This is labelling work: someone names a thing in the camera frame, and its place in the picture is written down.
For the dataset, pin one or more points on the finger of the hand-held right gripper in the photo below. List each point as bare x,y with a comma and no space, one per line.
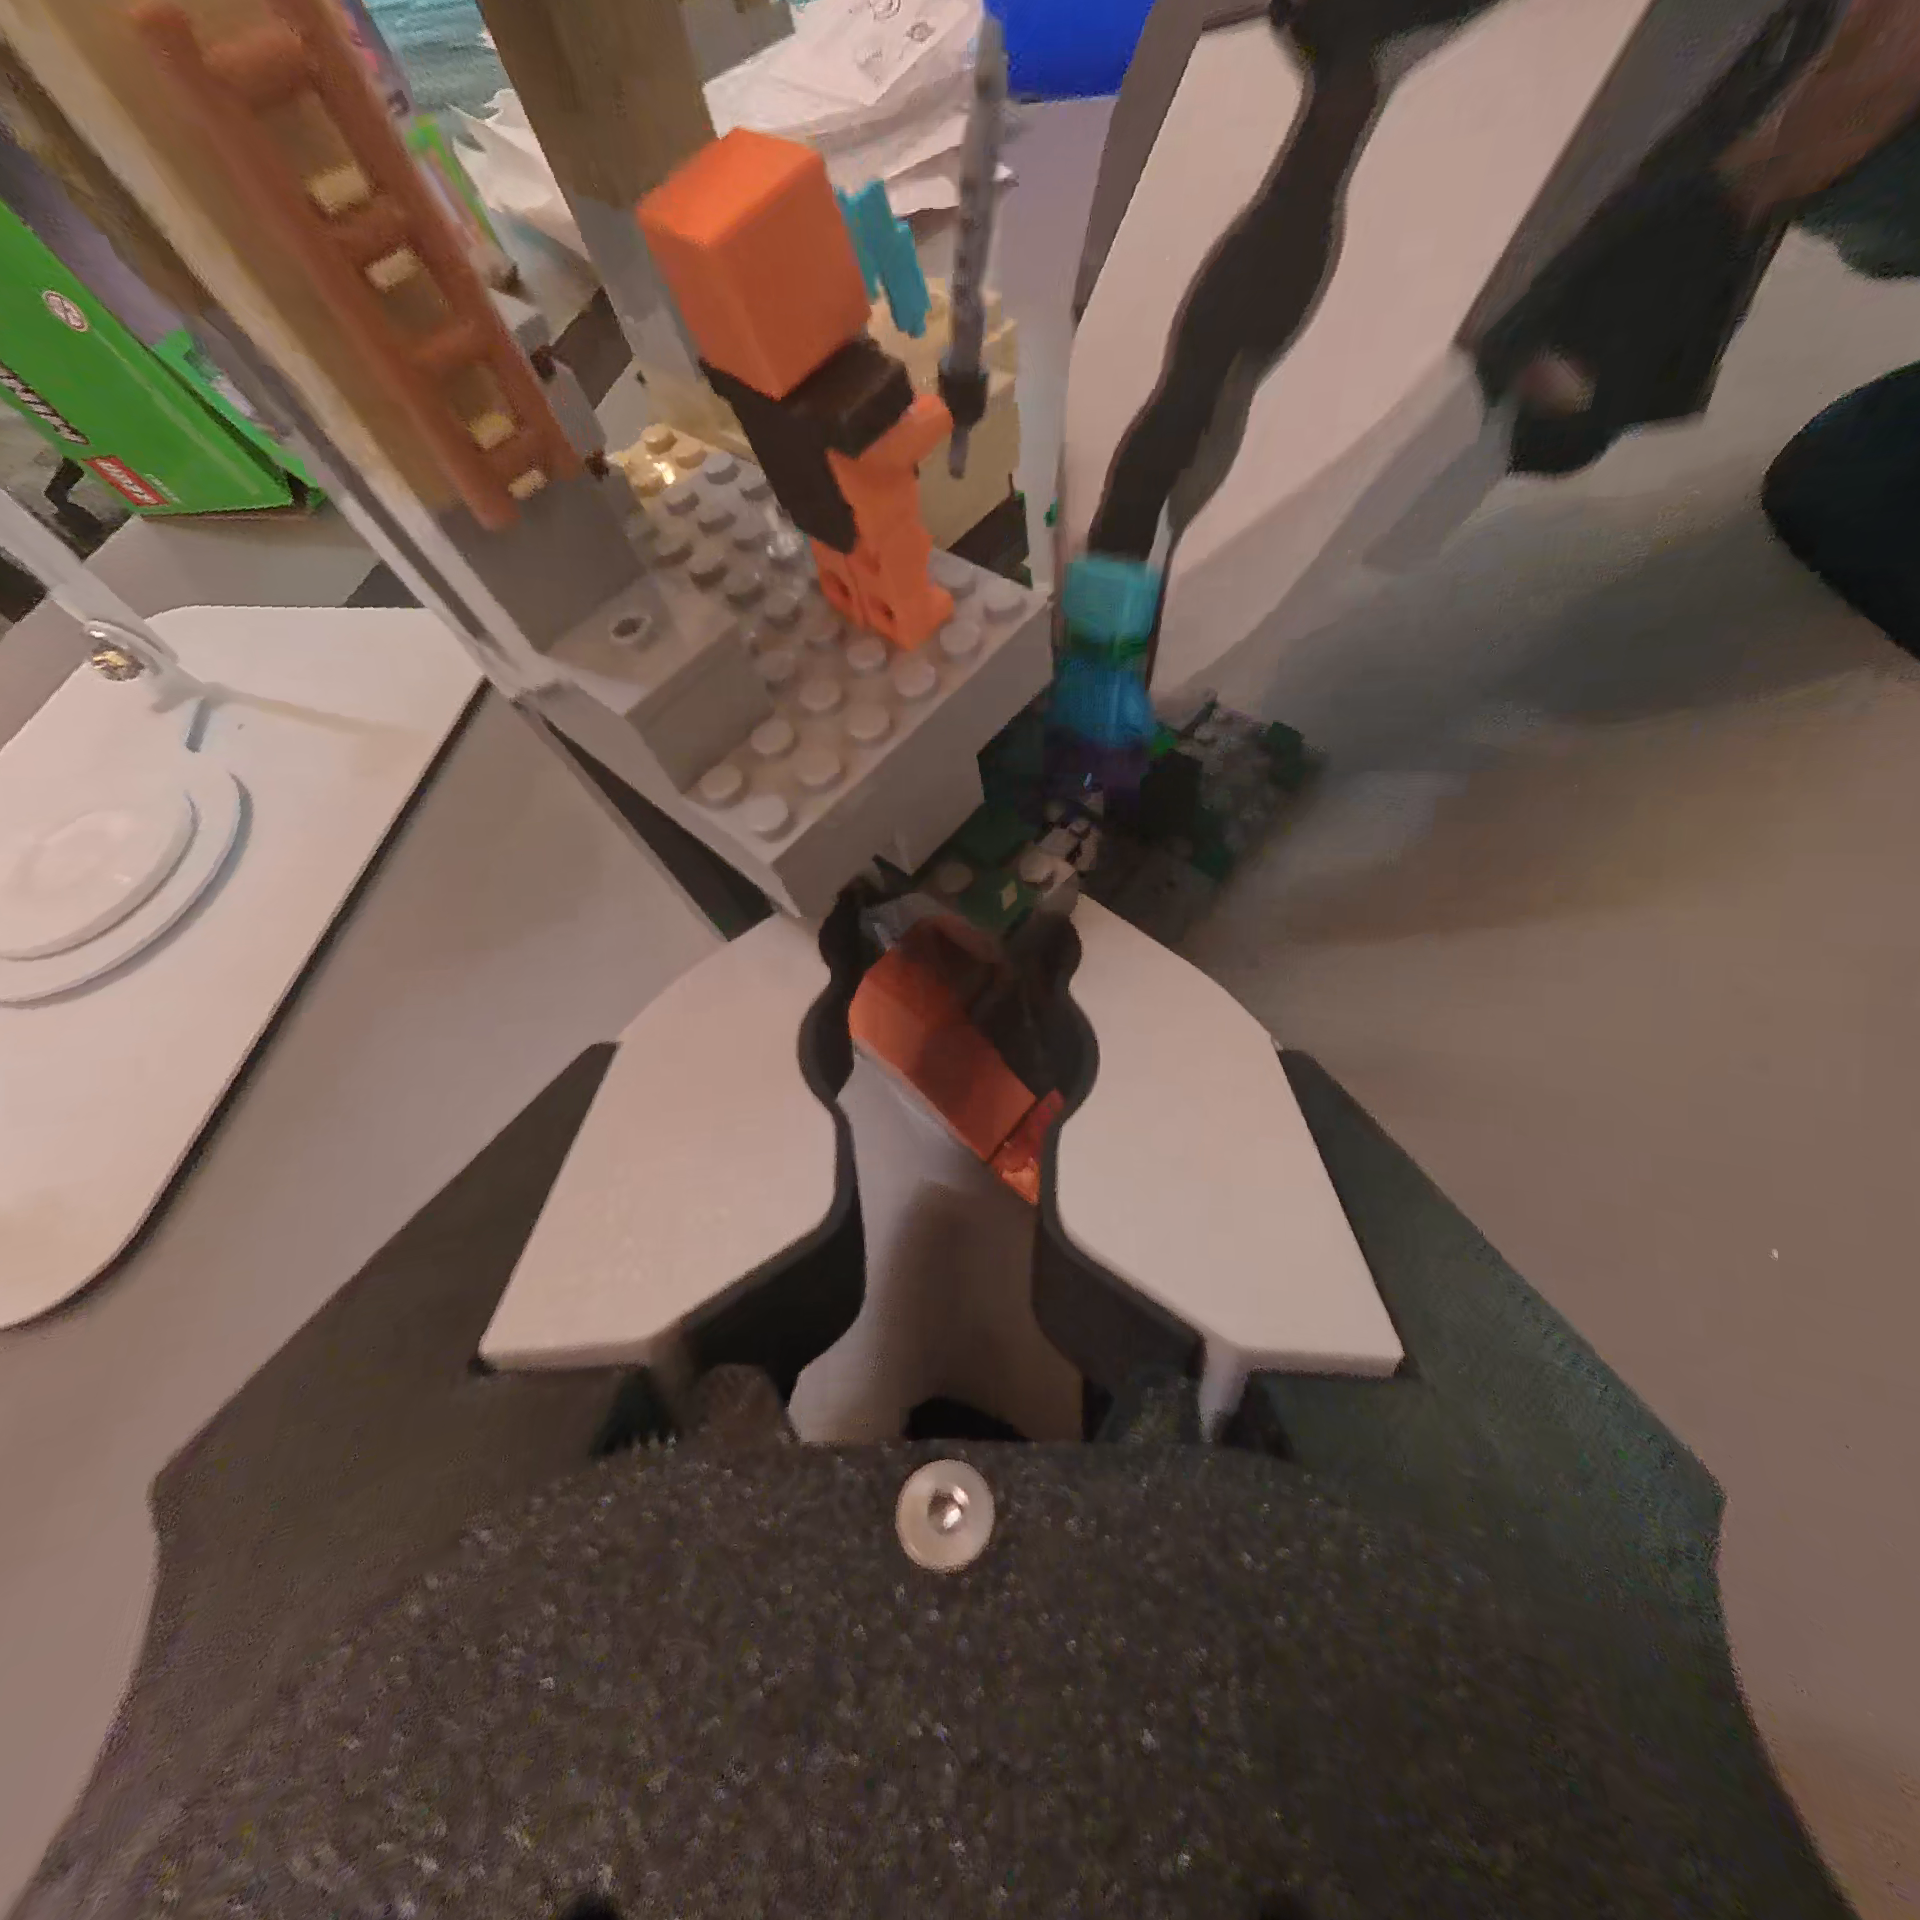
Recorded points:
1412,331
1164,182

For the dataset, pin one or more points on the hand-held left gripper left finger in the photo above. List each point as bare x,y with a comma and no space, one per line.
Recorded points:
674,1186

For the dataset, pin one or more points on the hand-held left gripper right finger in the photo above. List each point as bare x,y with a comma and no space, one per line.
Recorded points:
1228,1186

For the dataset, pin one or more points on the teal toy figure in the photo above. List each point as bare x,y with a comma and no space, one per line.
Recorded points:
1108,674

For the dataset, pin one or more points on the toy brick cave model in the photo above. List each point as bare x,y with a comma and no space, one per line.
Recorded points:
839,719

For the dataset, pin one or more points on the grey desk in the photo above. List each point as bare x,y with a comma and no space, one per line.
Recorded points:
1576,1049

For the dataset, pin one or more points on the person's right hand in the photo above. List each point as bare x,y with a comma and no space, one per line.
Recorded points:
1800,120

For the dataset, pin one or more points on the blue bin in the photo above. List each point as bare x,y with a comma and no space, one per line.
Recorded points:
1067,37

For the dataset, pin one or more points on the grey toy sword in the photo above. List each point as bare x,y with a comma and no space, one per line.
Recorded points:
979,226

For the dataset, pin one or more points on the cyan toy pickaxe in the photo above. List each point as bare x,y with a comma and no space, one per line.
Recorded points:
896,257

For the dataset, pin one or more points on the black rounded object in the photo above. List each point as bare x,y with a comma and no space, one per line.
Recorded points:
1858,511

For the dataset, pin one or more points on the pile of white plastic bags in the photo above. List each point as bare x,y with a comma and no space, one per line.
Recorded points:
839,78

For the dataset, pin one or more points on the orange toy minifigure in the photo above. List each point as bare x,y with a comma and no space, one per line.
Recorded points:
748,257

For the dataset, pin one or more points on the brown toy ladder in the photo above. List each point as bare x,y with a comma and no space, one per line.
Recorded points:
377,257

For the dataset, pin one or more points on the green toy box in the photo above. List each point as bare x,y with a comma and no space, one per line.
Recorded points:
134,406

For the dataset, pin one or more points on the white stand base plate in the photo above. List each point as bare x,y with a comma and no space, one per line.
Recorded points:
226,933

